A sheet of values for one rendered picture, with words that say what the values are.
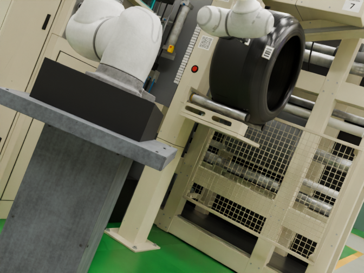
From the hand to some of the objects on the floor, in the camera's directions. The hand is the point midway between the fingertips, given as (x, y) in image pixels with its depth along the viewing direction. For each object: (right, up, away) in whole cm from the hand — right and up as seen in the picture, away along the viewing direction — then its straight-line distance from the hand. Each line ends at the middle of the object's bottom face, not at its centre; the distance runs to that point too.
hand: (245, 40), depth 189 cm
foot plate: (-60, -106, +48) cm, 131 cm away
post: (-60, -106, +48) cm, 131 cm away
